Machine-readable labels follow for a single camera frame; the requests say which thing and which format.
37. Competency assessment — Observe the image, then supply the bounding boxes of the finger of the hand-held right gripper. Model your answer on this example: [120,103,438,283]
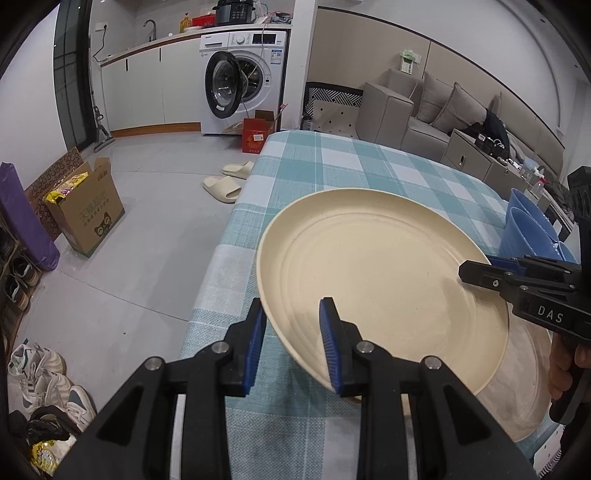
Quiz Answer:
[458,260,526,302]
[488,256,579,278]

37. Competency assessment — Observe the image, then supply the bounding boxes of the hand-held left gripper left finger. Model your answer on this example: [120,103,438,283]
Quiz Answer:
[53,298,269,480]

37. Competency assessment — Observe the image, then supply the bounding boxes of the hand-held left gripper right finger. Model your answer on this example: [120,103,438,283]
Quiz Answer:
[318,298,539,480]

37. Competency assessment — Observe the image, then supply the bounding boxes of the blue bowl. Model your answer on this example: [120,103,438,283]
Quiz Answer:
[499,207,580,264]
[509,187,561,243]

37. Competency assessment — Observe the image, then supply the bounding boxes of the large beige plate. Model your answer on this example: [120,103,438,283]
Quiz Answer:
[360,318,552,441]
[256,188,511,402]

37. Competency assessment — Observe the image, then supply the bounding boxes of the person's right hand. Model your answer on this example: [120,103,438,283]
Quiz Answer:
[549,333,578,408]

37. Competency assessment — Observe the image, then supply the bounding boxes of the grey side cabinet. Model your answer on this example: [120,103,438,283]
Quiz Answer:
[441,128,522,188]

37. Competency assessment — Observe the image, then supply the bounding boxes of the black box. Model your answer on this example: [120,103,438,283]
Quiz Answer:
[475,134,509,155]

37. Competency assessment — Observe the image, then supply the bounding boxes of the dark jacket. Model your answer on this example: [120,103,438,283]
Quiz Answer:
[482,110,511,148]

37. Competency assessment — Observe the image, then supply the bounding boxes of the grey sofa cushion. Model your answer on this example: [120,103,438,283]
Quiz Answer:
[418,71,455,124]
[434,83,488,134]

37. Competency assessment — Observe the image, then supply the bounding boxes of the beige slipper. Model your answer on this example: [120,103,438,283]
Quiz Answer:
[202,175,243,202]
[222,161,256,178]

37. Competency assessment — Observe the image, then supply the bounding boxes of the blue grey sneaker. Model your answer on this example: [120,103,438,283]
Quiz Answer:
[65,385,98,432]

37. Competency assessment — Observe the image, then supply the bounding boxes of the grey sofa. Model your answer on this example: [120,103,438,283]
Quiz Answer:
[362,69,568,185]

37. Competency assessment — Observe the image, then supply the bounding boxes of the brown cardboard box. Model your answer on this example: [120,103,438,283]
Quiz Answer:
[44,157,125,258]

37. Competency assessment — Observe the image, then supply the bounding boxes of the red cardboard box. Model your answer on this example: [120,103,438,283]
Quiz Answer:
[224,104,289,154]

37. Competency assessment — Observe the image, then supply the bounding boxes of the black white patterned stool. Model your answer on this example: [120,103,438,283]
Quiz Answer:
[301,82,365,138]

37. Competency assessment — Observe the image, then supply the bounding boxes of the black plastic bag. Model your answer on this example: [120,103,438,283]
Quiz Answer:
[9,406,81,448]

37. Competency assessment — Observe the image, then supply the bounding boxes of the yellow snack bag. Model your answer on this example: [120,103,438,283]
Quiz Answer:
[30,438,77,476]

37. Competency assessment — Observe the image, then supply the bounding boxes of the yellow snack packets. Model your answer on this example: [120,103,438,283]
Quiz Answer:
[44,172,89,204]

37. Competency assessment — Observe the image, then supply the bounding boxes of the brown patterned cardboard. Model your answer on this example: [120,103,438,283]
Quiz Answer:
[24,147,86,217]

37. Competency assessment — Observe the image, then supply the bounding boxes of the white washing machine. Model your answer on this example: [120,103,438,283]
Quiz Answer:
[199,25,293,136]

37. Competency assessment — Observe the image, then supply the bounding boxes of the floor mop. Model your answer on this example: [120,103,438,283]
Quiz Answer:
[90,83,116,153]

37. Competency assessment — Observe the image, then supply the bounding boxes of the white kitchen base cabinets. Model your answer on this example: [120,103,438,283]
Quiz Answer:
[99,30,204,137]

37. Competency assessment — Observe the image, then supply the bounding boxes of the dark glass door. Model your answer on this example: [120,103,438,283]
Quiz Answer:
[53,0,100,148]

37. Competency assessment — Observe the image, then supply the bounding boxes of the black pressure cooker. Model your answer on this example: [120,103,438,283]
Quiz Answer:
[216,0,256,26]

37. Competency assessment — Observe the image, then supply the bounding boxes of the white green wall device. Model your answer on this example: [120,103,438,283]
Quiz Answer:
[398,48,422,75]

